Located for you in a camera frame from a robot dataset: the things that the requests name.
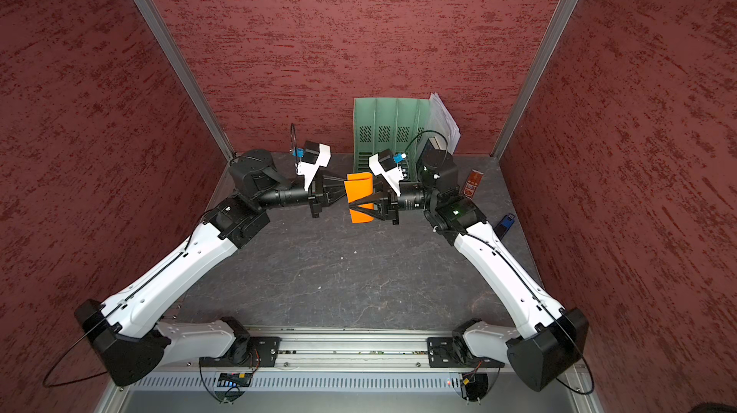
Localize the white paper sheets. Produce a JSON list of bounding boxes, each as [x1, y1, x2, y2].
[[426, 93, 461, 154]]

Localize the green file organizer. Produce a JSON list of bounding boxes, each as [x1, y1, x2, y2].
[[353, 97, 430, 181]]

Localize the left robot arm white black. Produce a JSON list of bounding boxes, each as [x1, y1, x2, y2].
[[75, 142, 345, 387]]

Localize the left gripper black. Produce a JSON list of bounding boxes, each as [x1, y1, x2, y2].
[[255, 168, 360, 217]]

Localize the front aluminium rail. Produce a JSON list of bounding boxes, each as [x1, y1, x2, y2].
[[114, 329, 583, 374]]

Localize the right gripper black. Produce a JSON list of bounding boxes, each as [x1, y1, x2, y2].
[[351, 174, 439, 223]]

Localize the small red box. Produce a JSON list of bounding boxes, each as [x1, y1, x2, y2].
[[463, 169, 484, 199]]

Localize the orange square paper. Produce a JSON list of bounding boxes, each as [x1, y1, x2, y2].
[[345, 172, 373, 224]]

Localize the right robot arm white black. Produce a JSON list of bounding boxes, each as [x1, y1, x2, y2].
[[349, 149, 589, 392]]

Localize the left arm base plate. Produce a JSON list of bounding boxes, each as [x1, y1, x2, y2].
[[199, 336, 281, 371]]

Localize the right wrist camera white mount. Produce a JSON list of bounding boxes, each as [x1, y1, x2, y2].
[[368, 149, 406, 196]]

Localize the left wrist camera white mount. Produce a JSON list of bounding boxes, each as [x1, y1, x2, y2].
[[293, 140, 331, 192]]

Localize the left base circuit board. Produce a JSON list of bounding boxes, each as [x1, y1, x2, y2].
[[216, 373, 253, 389]]

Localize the aluminium frame post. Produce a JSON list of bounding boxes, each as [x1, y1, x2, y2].
[[491, 0, 579, 162], [133, 0, 235, 160]]

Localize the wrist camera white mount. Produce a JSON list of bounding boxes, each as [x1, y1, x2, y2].
[[368, 149, 406, 196], [293, 140, 331, 192]]

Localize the right aluminium frame post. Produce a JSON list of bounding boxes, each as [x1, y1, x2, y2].
[[491, 0, 579, 162]]

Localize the left aluminium frame post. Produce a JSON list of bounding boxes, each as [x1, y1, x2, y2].
[[133, 0, 235, 160]]

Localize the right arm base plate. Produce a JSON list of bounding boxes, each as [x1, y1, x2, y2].
[[426, 337, 505, 370]]

